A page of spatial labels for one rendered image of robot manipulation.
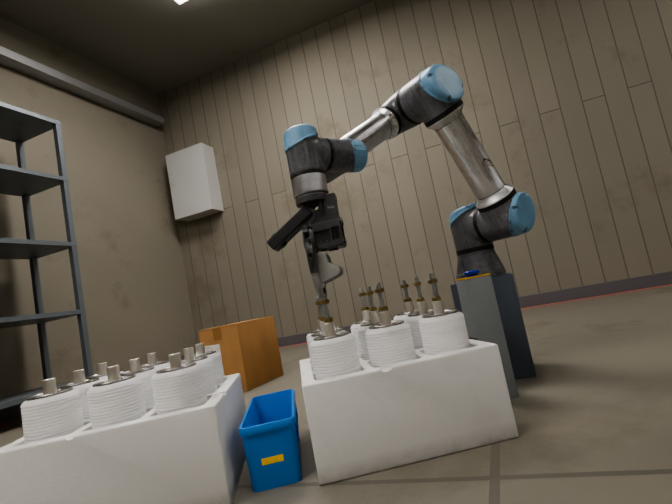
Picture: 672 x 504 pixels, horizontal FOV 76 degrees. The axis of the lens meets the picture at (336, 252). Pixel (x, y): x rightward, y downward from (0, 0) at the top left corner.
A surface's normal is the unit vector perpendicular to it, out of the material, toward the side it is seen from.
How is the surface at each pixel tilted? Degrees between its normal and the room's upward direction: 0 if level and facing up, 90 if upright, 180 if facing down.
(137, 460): 90
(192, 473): 90
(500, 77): 90
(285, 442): 92
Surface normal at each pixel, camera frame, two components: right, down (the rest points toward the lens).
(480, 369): 0.10, -0.12
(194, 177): -0.36, -0.03
